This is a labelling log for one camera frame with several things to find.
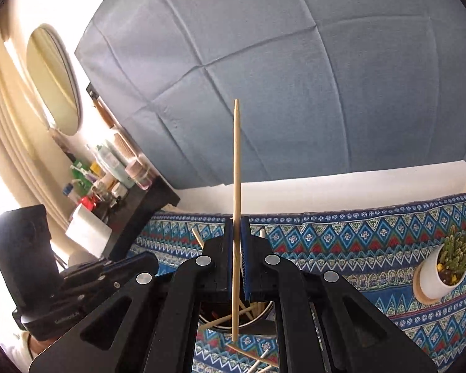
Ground wooden chopstick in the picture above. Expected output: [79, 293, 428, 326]
[199, 304, 258, 331]
[226, 343, 279, 368]
[192, 227, 204, 248]
[231, 99, 241, 342]

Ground black cylindrical utensil holder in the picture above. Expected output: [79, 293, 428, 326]
[199, 301, 276, 337]

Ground wooden chopstick in holder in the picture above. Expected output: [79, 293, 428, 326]
[199, 304, 258, 331]
[192, 227, 204, 248]

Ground white box on shelf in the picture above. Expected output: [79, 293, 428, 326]
[65, 204, 112, 258]

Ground black side shelf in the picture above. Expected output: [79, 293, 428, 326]
[102, 177, 180, 261]

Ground pink lidded jar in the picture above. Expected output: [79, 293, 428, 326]
[125, 158, 155, 190]

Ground blue patterned tablecloth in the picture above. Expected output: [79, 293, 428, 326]
[127, 193, 466, 372]

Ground wooden hairbrush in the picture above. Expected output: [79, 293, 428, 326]
[85, 83, 137, 166]

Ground round wooden coaster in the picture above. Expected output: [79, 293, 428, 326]
[413, 263, 440, 306]

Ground white potted cactus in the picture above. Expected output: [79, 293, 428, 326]
[420, 227, 466, 299]

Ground grey-blue fabric backdrop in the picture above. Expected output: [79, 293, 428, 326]
[75, 0, 466, 189]

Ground oval wall mirror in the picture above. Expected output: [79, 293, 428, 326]
[26, 25, 82, 136]

